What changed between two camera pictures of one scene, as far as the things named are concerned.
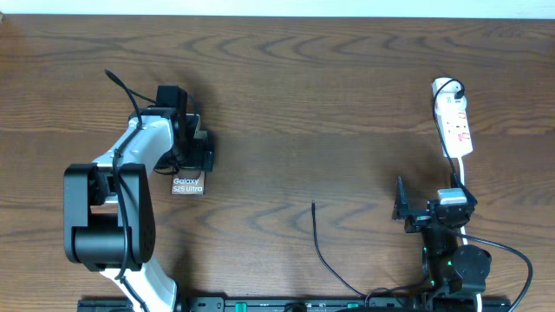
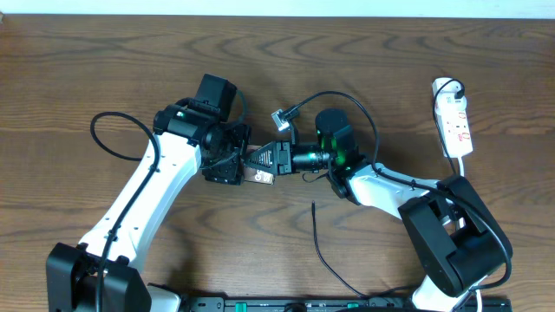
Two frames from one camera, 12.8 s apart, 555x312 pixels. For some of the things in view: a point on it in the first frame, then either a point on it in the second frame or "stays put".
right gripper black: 417,219 → 281,158
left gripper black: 197,160 → 231,172
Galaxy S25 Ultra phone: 188,183 → 255,175
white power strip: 452,116 stays put
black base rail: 298,304 stays put
